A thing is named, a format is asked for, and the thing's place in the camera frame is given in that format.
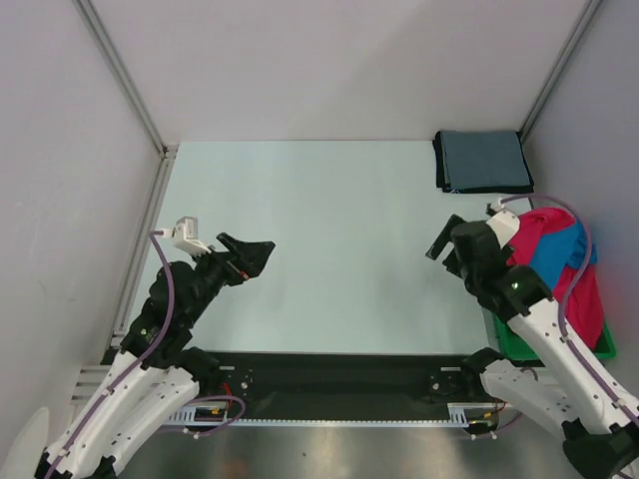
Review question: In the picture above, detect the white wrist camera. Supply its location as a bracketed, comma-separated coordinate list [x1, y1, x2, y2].
[486, 201, 520, 247]
[172, 217, 212, 257]

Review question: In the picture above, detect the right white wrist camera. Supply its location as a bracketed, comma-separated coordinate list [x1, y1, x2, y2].
[486, 201, 520, 247]

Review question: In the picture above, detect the white cable duct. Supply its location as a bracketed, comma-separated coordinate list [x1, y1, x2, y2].
[158, 401, 506, 428]

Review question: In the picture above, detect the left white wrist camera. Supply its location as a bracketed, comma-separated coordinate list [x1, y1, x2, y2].
[172, 217, 212, 257]

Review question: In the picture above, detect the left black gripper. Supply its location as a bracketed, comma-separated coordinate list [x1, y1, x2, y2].
[183, 232, 276, 324]

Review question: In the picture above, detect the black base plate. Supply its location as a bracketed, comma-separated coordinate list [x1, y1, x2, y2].
[207, 351, 506, 422]

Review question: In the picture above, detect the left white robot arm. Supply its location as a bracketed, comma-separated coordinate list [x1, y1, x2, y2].
[34, 219, 276, 478]

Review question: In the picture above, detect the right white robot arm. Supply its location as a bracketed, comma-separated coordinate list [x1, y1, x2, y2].
[426, 210, 638, 478]

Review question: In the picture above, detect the folded black t shirt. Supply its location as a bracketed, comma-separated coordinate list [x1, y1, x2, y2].
[431, 130, 535, 195]

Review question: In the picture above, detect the right aluminium frame post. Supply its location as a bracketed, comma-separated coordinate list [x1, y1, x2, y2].
[518, 0, 605, 144]

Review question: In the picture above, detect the aluminium frame post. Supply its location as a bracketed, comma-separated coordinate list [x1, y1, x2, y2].
[518, 0, 605, 144]
[72, 0, 168, 157]

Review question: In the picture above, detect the left aluminium frame post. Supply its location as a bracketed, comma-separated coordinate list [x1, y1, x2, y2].
[72, 0, 168, 157]

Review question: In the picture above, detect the pink t shirt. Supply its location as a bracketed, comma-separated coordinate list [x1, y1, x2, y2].
[508, 208, 604, 349]

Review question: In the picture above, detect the blue t shirt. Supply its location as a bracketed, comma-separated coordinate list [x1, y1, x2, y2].
[528, 217, 587, 297]

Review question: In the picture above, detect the green plastic bin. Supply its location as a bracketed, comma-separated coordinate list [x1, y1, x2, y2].
[491, 314, 616, 363]

